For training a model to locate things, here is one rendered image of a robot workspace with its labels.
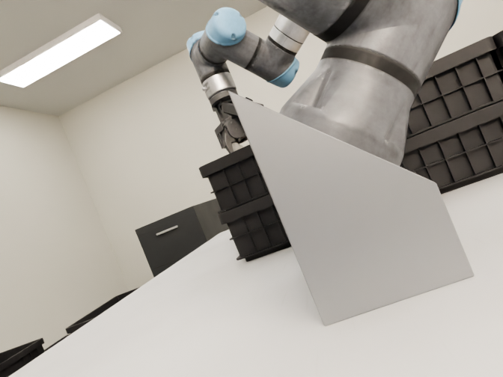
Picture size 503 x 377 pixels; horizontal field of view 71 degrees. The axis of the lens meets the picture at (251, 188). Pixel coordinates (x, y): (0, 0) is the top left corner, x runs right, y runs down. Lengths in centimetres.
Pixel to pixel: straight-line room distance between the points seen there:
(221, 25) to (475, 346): 68
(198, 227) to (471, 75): 186
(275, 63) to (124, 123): 418
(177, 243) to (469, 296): 215
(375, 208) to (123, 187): 466
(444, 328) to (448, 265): 7
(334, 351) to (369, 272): 8
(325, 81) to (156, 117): 435
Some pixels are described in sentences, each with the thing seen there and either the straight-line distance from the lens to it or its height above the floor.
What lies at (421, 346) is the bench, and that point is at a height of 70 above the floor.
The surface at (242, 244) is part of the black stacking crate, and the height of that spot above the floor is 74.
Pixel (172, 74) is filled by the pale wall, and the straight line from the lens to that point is 470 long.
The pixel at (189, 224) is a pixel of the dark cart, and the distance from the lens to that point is 232.
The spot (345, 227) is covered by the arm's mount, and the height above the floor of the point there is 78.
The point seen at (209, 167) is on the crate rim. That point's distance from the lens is 75.
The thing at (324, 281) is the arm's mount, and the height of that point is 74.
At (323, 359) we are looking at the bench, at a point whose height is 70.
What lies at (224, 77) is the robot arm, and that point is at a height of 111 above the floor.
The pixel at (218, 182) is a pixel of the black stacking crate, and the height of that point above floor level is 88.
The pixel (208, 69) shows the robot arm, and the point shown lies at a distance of 87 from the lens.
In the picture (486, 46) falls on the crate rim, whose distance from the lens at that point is 76.
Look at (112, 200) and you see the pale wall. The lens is 501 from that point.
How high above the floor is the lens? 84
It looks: 1 degrees up
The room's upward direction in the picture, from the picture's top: 22 degrees counter-clockwise
